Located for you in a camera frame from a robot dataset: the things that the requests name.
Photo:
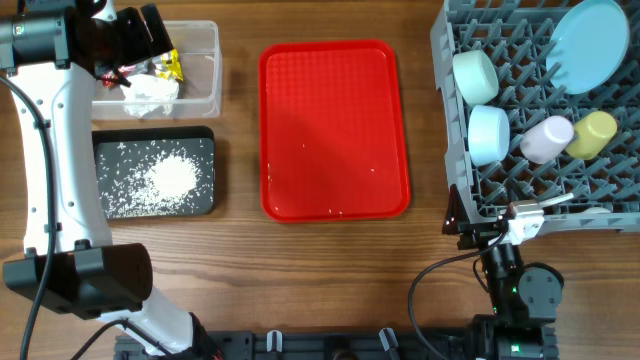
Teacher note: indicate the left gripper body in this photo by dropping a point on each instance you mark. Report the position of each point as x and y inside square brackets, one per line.
[128, 39]

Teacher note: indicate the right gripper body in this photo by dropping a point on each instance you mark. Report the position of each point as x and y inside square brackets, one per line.
[478, 236]

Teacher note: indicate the red snack wrapper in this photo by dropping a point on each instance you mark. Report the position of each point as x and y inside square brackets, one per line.
[121, 75]

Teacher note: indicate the yellow snack wrapper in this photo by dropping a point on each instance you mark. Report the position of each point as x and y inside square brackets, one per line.
[167, 66]

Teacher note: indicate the white napkin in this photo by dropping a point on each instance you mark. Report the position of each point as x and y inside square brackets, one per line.
[149, 94]

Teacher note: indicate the light blue rice bowl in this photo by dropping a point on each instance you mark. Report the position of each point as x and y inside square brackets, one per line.
[488, 135]

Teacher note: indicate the white plastic cup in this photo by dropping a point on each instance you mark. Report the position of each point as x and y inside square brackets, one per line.
[546, 140]

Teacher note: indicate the mint green bowl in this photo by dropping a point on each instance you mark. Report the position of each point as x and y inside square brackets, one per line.
[475, 77]

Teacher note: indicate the yellow plastic cup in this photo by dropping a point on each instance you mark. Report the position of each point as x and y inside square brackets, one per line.
[592, 134]

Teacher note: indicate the white rice pile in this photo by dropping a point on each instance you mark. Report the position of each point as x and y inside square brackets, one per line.
[160, 177]

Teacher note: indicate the light blue plate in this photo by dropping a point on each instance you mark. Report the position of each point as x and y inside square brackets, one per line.
[590, 42]

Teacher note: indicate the white plastic fork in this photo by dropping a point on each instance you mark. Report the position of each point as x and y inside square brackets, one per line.
[557, 200]

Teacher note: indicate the white plastic spoon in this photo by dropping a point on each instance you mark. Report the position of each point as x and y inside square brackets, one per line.
[596, 210]

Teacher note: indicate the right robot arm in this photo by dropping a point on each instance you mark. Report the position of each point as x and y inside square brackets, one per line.
[524, 296]

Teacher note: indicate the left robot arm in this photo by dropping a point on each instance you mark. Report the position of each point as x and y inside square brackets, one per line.
[52, 55]

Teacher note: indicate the clear plastic waste bin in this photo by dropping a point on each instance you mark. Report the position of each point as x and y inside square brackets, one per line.
[199, 95]

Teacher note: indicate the grey dishwasher rack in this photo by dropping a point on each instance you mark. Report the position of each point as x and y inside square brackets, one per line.
[516, 35]

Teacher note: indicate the black plastic tray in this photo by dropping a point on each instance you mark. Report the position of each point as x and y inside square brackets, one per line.
[155, 175]

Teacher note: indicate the red serving tray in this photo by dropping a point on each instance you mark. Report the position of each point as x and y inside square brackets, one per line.
[332, 139]

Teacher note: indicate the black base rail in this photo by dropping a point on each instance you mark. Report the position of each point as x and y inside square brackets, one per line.
[249, 346]

